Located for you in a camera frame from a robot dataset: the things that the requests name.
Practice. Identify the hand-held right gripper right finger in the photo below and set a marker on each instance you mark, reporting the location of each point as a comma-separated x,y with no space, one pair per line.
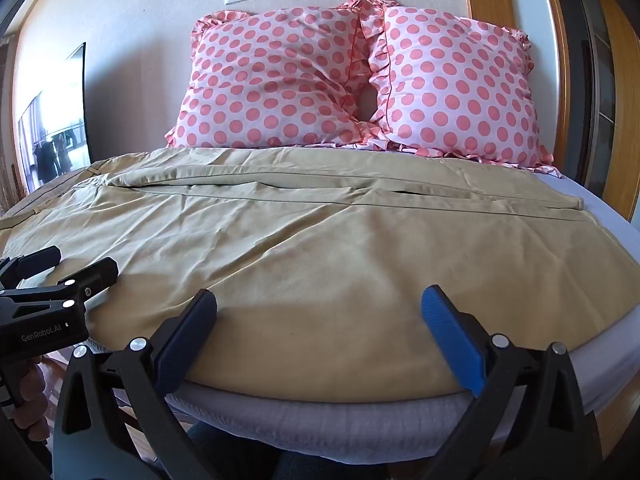
452,345

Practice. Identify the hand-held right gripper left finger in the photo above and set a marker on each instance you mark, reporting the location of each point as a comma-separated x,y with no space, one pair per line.
185,342

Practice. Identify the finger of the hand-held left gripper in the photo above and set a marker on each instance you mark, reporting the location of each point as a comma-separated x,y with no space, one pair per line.
37,260
97,275

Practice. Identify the khaki pants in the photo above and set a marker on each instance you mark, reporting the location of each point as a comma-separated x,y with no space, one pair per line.
325,270

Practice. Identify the person's left hand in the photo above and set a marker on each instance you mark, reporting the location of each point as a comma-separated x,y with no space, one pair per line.
34,387

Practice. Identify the black framed mirror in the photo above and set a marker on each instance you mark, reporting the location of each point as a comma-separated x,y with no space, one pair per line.
57,130

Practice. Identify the bed with grey sheet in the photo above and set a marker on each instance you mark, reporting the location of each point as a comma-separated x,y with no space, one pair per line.
310,425

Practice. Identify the pink polka dot pillow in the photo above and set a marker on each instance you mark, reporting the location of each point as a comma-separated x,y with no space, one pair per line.
460,85
270,80

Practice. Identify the dark glass sliding door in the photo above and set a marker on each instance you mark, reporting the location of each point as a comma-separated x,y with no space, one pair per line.
607,90

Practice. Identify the wooden door frame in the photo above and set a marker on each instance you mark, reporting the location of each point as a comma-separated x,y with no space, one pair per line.
500,0

